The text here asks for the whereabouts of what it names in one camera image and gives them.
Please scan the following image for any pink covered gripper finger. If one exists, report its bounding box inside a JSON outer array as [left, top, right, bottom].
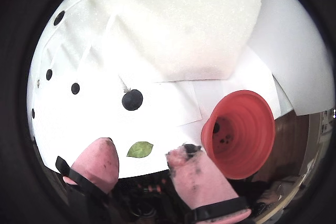
[[165, 142, 251, 224], [55, 136, 121, 224]]

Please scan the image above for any red collapsible cup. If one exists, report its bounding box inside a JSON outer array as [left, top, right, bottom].
[[201, 90, 276, 180]]

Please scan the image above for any green leaf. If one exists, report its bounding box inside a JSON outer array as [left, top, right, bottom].
[[126, 141, 154, 158]]

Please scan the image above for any white paper sheet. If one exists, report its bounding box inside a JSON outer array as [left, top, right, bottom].
[[34, 79, 204, 127]]

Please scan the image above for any white pipe cleaner stem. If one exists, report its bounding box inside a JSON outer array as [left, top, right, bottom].
[[119, 76, 131, 94]]

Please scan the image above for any white backdrop panel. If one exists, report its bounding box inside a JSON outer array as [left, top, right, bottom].
[[246, 0, 331, 116]]

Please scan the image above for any white foam board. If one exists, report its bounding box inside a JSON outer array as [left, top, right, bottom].
[[34, 0, 267, 82]]

